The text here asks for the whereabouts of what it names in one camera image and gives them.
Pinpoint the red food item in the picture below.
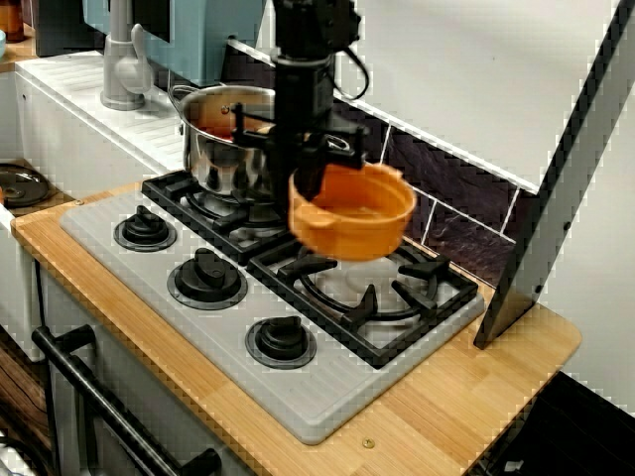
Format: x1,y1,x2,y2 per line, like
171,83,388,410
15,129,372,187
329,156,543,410
197,126,237,143

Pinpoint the black stove knob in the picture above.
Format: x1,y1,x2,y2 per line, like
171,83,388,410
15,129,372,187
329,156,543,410
112,205,178,253
166,246,249,312
244,315,318,371

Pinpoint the dark upright panel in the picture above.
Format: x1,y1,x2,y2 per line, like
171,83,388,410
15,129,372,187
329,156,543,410
473,0,635,351

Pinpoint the dark tile backsplash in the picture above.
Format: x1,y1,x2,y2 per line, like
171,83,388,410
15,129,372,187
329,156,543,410
148,37,542,289

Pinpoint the black bulky object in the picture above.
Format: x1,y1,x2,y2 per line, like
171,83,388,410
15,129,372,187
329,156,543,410
465,371,635,476

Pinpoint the teal box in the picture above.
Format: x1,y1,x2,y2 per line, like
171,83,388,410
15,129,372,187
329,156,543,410
81,0,264,88

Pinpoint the black burner grate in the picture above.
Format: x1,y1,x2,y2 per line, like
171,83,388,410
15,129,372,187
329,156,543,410
246,237,480,371
141,171,318,267

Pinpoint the orange plastic bowl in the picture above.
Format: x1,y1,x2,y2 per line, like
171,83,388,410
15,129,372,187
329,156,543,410
287,163,418,263

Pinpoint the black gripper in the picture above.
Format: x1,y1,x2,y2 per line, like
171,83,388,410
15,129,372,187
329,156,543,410
231,52,371,202

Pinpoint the dark round disc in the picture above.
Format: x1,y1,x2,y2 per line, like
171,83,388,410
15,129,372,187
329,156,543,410
0,163,51,208

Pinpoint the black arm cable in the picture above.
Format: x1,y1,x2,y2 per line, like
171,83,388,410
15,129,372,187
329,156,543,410
341,44,372,102

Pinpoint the white oven front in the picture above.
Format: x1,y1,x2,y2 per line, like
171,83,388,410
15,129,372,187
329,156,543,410
37,267,259,476

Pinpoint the white sink unit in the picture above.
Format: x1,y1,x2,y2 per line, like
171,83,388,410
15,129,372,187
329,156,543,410
0,49,192,363

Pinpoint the grey toy faucet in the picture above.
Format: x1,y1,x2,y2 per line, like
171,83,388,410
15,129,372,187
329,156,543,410
100,0,153,111

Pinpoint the amber jar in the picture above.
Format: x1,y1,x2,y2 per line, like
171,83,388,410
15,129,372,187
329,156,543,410
0,0,26,44

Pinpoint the stainless steel pot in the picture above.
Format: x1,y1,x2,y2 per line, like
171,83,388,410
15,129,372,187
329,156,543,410
168,83,299,199

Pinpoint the black oven door handle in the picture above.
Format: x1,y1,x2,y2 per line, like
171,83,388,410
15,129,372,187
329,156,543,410
31,324,223,476

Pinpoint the grey stove plate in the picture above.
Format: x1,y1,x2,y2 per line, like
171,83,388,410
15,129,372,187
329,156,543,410
59,190,486,446

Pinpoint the wooden countertop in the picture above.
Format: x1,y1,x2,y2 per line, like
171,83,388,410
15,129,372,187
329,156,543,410
9,180,582,476

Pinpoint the dark box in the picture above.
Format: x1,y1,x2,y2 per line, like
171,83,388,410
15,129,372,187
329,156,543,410
33,0,108,59

